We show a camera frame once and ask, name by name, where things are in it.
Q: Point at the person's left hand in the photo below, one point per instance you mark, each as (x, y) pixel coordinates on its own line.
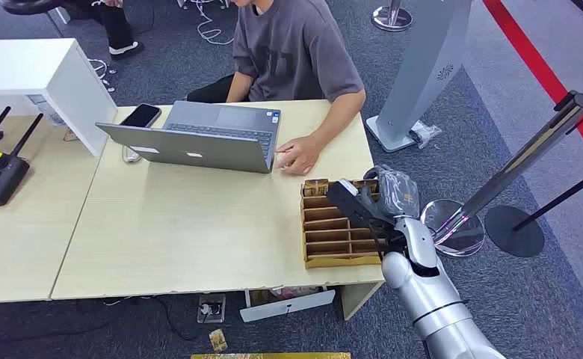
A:
(304, 152)

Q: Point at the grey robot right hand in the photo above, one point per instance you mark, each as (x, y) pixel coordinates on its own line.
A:
(398, 195)

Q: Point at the person's right forearm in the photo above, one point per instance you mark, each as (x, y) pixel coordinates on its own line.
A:
(239, 89)

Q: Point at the person's left forearm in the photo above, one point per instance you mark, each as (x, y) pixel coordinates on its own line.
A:
(341, 116)

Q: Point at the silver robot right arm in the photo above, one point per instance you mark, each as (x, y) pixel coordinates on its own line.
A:
(435, 302)

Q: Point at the patterned gold card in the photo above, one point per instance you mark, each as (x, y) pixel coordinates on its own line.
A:
(315, 188)

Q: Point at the brown cardboard card organizer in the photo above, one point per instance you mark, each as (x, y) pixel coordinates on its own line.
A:
(328, 243)

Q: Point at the seated person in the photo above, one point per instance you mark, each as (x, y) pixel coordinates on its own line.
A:
(291, 49)

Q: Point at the gold card on floor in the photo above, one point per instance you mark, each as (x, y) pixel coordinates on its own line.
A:
(217, 340)

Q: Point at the standing person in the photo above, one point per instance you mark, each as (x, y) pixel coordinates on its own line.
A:
(115, 29)

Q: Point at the clear plastic bag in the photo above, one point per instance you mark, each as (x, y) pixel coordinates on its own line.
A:
(427, 133)

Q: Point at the grey open laptop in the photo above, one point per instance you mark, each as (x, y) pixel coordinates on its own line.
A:
(207, 148)

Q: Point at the black stanchion with round base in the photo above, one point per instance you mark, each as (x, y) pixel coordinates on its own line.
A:
(514, 233)

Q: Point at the grey kiosk stand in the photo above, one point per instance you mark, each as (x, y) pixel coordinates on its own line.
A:
(420, 69)

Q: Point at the white drawer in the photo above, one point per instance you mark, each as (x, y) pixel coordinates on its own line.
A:
(286, 305)

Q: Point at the chrome stanchion base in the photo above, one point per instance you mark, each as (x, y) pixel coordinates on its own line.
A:
(391, 19)

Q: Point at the black smartphone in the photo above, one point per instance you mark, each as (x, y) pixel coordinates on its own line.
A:
(141, 116)

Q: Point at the clear phone stand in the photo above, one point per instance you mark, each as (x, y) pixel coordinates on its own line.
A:
(131, 155)

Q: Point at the floor power socket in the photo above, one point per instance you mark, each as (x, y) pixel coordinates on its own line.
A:
(211, 308)

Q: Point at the small clear stand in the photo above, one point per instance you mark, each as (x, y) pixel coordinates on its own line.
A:
(70, 134)

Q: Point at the white desk riser box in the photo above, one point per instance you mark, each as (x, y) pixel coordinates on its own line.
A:
(29, 64)

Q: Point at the black chair seat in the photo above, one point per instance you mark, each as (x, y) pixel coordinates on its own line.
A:
(26, 5)

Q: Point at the chrome stanchion post with base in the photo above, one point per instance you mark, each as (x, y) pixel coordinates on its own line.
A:
(509, 168)

